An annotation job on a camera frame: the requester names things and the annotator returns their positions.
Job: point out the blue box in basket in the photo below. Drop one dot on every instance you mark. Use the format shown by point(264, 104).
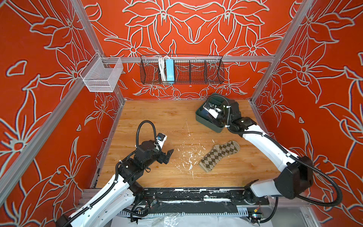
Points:
point(170, 72)

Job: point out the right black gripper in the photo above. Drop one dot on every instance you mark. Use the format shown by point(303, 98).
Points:
point(223, 108)

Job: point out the brown argyle sock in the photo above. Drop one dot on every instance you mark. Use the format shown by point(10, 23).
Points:
point(218, 152)

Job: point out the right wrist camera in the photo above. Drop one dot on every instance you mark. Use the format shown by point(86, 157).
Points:
point(213, 110)

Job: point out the clear plastic wall bin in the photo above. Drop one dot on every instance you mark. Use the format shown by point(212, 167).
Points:
point(102, 74)

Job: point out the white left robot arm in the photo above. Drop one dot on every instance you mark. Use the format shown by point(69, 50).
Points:
point(122, 189)

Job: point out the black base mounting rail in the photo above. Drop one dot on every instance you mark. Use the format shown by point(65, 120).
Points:
point(223, 202)

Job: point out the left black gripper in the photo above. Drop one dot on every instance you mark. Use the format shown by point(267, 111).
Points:
point(161, 158)

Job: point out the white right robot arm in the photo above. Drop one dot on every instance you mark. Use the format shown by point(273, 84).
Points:
point(295, 176)

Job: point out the green divided organizer tray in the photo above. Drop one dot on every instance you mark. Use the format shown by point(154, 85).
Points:
point(203, 117)

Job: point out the black wire wall basket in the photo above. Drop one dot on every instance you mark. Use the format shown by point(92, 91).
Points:
point(189, 69)

